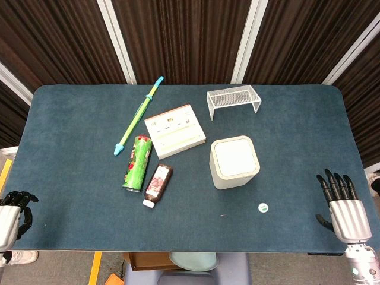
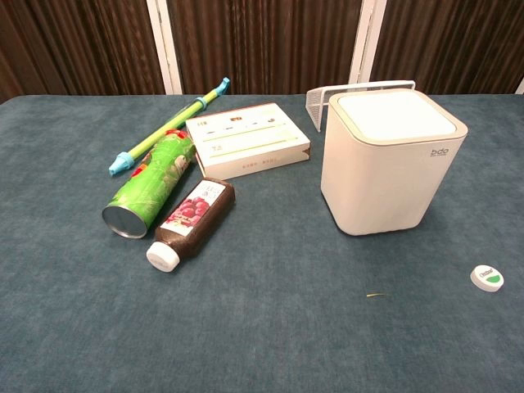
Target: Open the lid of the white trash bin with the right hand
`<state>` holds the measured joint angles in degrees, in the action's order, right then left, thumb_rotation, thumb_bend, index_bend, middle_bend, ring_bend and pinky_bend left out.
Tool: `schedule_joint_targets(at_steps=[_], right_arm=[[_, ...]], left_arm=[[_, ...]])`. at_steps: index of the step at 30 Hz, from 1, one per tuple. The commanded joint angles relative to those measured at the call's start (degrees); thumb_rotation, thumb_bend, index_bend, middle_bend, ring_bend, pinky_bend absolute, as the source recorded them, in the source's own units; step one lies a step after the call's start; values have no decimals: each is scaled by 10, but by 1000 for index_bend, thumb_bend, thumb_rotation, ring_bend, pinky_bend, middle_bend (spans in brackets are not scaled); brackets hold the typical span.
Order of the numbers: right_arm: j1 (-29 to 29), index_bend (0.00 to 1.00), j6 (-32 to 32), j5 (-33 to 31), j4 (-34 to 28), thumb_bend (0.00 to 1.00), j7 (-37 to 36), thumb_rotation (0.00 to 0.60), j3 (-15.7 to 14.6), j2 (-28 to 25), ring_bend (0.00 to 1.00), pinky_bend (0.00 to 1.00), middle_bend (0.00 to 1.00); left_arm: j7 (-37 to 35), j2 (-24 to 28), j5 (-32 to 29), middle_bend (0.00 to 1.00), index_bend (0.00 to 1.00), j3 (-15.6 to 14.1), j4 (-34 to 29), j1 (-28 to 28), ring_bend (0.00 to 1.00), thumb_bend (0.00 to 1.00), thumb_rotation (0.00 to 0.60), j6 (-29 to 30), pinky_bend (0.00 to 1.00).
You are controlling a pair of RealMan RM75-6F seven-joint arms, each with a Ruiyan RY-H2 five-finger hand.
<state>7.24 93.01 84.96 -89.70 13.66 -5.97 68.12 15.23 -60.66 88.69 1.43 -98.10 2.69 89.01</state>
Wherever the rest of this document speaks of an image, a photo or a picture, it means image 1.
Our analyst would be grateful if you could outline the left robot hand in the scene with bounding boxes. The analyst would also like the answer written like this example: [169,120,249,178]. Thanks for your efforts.
[0,191,39,252]

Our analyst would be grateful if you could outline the dark brown juice bottle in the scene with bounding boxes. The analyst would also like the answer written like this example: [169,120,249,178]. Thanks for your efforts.
[142,163,174,208]

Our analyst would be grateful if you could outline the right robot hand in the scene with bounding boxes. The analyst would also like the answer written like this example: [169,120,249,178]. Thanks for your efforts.
[315,169,373,245]

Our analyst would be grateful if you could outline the white square container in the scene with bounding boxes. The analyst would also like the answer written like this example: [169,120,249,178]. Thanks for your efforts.
[208,135,261,191]

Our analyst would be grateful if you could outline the white wire mesh shelf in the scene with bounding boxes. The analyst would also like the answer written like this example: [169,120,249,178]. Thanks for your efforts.
[206,84,262,121]

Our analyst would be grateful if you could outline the green blue water squirter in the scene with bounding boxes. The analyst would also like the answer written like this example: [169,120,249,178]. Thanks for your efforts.
[113,75,165,156]

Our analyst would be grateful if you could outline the blue table mat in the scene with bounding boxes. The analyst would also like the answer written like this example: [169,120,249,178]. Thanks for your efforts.
[5,84,375,255]

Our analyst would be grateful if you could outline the white sneaker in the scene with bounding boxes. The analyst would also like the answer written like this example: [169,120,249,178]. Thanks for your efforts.
[2,250,39,266]

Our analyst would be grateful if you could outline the orange object on floor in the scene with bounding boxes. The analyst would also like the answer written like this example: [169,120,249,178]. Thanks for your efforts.
[103,273,127,285]

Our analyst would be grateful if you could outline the green cylindrical snack can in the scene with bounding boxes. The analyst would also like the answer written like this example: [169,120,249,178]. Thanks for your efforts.
[122,135,153,193]

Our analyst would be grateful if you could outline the light blue robot base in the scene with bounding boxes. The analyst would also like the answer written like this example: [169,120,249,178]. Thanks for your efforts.
[123,252,252,285]

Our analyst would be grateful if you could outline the white flat cardboard box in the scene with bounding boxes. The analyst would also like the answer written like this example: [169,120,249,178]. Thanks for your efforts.
[144,103,207,160]

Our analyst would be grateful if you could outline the brown cardboard box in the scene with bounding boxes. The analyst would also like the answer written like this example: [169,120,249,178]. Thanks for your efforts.
[122,252,182,272]

